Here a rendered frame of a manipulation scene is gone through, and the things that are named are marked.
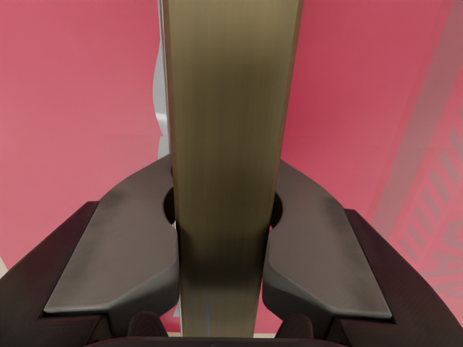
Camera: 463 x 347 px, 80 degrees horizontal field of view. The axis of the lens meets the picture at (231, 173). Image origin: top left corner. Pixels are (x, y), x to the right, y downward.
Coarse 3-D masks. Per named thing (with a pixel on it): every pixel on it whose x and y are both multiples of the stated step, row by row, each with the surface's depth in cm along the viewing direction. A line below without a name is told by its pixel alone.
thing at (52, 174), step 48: (0, 144) 17; (48, 144) 18; (96, 144) 18; (144, 144) 18; (288, 144) 18; (336, 144) 18; (0, 192) 19; (48, 192) 19; (96, 192) 19; (336, 192) 20; (0, 240) 21
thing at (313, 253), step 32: (288, 192) 10; (320, 192) 10; (288, 224) 8; (320, 224) 8; (288, 256) 7; (320, 256) 7; (352, 256) 7; (288, 288) 7; (320, 288) 6; (352, 288) 6; (320, 320) 6; (384, 320) 6
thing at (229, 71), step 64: (192, 0) 5; (256, 0) 5; (192, 64) 6; (256, 64) 6; (192, 128) 7; (256, 128) 7; (192, 192) 8; (256, 192) 8; (192, 256) 9; (256, 256) 9; (192, 320) 10
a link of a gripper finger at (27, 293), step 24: (72, 216) 8; (48, 240) 7; (72, 240) 7; (24, 264) 7; (48, 264) 7; (0, 288) 6; (24, 288) 6; (48, 288) 6; (0, 312) 6; (24, 312) 6; (0, 336) 5; (24, 336) 5; (48, 336) 5; (72, 336) 5; (96, 336) 6
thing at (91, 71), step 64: (0, 0) 14; (64, 0) 14; (128, 0) 14; (320, 0) 14; (384, 0) 14; (0, 64) 15; (64, 64) 15; (128, 64) 15; (320, 64) 15; (384, 64) 15; (0, 128) 17; (64, 128) 17; (128, 128) 17; (320, 128) 17; (384, 128) 17
